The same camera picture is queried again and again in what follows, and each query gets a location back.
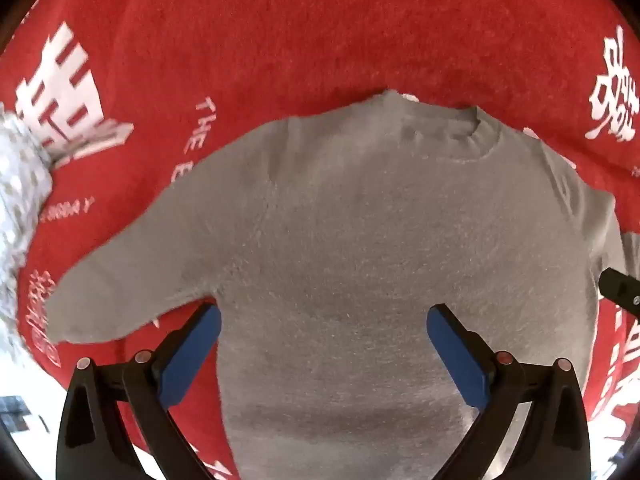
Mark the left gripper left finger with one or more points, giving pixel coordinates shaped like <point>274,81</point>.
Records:
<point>93,442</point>

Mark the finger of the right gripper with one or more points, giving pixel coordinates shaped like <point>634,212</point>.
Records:
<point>622,289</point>

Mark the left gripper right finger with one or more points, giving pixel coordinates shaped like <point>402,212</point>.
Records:
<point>554,441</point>

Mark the white floral bedsheet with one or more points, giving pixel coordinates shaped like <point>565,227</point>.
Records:
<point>26,184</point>

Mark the grey knit sweater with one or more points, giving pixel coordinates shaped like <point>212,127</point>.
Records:
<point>325,240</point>

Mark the red blanket with white print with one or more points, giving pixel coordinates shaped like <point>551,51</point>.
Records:
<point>128,96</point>

